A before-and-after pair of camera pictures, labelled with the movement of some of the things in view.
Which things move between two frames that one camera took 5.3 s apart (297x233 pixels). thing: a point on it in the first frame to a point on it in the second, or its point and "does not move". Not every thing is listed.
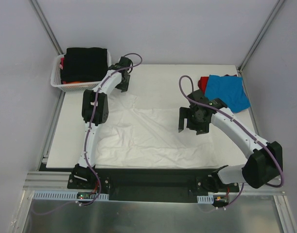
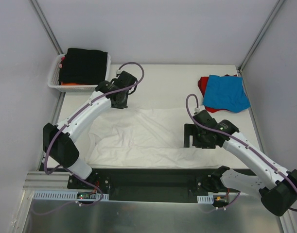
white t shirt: x=134 y=137 does not move
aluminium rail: x=55 y=180 does not move
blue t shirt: x=230 y=89 does not move
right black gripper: x=190 y=120 to x=195 y=135
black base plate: x=153 y=186 does not move
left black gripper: x=124 y=82 to x=122 y=101
